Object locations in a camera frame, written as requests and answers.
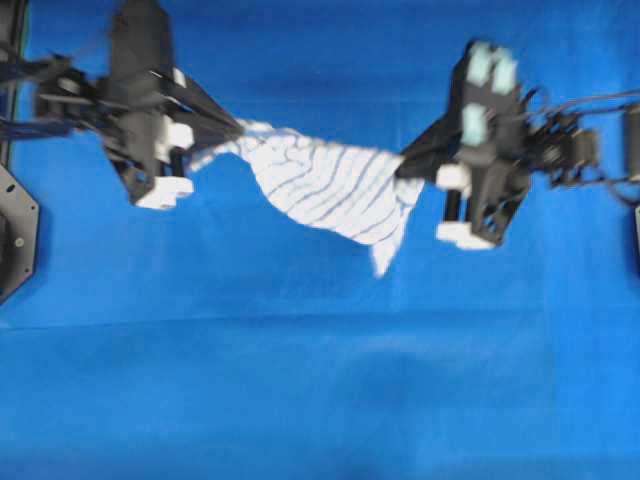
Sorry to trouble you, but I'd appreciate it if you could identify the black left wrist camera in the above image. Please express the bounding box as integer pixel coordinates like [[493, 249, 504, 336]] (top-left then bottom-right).
[[108, 0, 175, 86]]

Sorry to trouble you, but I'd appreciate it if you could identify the white blue striped towel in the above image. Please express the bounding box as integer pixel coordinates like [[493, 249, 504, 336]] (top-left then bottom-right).
[[190, 120, 425, 277]]

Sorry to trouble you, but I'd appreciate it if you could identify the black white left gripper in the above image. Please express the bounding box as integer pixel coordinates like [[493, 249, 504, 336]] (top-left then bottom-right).
[[102, 64, 243, 210]]

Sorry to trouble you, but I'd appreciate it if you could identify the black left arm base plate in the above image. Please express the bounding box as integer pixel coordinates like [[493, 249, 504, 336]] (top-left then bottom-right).
[[1, 166, 40, 303]]

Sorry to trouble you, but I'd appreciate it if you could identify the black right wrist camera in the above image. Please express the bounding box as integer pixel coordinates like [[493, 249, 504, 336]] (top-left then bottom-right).
[[446, 40, 525, 166]]

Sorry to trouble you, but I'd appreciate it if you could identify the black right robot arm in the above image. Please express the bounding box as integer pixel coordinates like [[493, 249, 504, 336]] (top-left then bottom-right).
[[395, 90, 639, 250]]

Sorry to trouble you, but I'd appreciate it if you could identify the blue table cloth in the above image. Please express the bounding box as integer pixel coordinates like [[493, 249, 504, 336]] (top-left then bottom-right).
[[1, 1, 639, 479]]

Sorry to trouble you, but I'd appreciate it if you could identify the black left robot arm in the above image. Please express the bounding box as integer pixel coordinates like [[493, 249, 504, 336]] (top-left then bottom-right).
[[1, 43, 244, 210]]

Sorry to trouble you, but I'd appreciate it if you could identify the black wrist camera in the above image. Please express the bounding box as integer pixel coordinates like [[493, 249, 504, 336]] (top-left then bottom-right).
[[446, 40, 525, 166], [108, 0, 175, 86]]

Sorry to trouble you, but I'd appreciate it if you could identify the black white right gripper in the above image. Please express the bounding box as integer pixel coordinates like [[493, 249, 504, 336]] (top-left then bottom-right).
[[394, 116, 532, 250]]

